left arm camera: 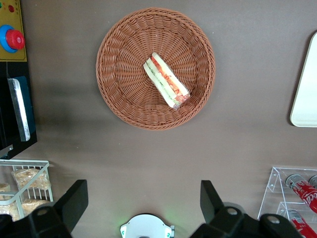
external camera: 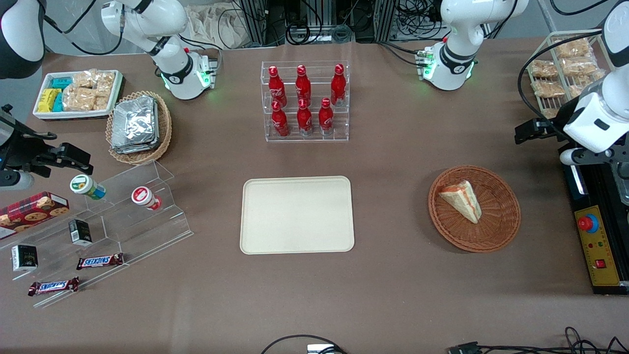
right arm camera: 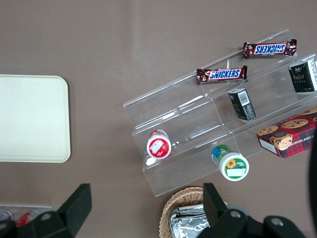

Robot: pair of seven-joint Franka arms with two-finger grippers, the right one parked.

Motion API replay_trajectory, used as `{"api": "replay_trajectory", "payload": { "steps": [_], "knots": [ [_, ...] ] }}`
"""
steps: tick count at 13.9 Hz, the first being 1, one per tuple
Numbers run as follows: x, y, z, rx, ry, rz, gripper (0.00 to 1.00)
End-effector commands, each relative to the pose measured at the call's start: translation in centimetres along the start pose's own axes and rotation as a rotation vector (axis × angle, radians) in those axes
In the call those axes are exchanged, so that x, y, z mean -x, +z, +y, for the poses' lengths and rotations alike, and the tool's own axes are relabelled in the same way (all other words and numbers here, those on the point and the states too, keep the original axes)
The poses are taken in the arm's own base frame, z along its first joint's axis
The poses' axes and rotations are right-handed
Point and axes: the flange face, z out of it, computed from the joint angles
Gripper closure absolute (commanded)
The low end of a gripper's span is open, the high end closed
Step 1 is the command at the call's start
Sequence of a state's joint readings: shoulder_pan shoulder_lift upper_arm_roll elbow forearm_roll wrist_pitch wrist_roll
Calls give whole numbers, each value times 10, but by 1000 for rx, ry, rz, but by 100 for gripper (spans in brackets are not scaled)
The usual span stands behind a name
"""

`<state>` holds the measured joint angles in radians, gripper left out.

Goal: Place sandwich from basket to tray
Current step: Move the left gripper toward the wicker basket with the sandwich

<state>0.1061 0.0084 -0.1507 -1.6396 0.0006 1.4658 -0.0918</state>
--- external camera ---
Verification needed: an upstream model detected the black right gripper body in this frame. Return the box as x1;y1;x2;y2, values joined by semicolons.
0;109;33;171

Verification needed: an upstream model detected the triangular sandwich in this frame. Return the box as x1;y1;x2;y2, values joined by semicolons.
438;180;483;225

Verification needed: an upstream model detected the white rectangular snack tray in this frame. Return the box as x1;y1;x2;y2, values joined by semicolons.
32;69;124;121

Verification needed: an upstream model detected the round brown wicker basket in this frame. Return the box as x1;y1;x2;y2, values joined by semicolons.
428;165;522;254

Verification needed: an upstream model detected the oval light wicker basket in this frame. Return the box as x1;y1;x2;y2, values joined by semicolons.
105;90;173;166

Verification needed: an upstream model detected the beige rectangular tray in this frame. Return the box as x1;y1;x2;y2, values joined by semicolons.
240;176;355;255

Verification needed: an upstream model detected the green lid yogurt cup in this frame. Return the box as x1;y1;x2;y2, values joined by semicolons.
69;174;107;200

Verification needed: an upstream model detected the red tartan cookie box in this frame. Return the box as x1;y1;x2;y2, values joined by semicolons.
0;191;70;240

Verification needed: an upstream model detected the yellow snack packet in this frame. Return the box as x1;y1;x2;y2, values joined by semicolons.
37;88;61;113

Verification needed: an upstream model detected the silver foil packet stack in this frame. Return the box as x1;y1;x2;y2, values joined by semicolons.
111;95;160;155

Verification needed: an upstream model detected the clear plastic container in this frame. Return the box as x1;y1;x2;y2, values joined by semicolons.
613;163;629;205

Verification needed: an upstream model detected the small black carton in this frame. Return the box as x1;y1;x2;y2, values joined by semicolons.
11;244;39;272
68;219;93;247

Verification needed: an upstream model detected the red lid yogurt cup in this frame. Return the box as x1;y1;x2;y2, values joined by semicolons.
131;185;163;211

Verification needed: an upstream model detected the clear acrylic step shelf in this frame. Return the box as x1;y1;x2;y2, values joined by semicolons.
0;159;194;309

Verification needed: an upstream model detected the brown snickers bar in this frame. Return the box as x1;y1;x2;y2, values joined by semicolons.
28;277;80;297
76;253;125;270

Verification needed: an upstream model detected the black yellow control box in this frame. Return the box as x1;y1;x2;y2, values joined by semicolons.
560;147;629;296

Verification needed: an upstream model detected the clear acrylic bottle rack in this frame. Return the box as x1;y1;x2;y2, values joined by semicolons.
261;60;350;143

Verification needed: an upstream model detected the beige cloth bag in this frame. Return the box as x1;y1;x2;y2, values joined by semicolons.
186;1;247;50

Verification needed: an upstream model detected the red cola bottle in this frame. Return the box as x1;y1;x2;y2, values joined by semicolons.
268;66;287;107
318;97;335;136
271;100;290;138
330;63;347;107
296;98;314;136
295;64;312;105

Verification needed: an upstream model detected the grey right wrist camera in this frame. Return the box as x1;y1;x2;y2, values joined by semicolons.
0;170;35;191

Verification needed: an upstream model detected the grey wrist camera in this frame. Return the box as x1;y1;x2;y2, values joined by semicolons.
0;170;35;191
560;147;593;167

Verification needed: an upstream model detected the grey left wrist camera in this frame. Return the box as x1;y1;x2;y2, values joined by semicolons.
560;147;593;167

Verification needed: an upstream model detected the white wire shelf rack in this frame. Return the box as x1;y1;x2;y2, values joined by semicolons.
527;30;615;134

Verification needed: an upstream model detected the black connector cable bundle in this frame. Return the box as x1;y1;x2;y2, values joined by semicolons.
446;326;629;354

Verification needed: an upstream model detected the aluminium frame rack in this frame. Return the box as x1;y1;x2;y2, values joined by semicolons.
238;0;400;46

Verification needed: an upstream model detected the black cable with white plug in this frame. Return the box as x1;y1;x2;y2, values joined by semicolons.
260;334;348;354

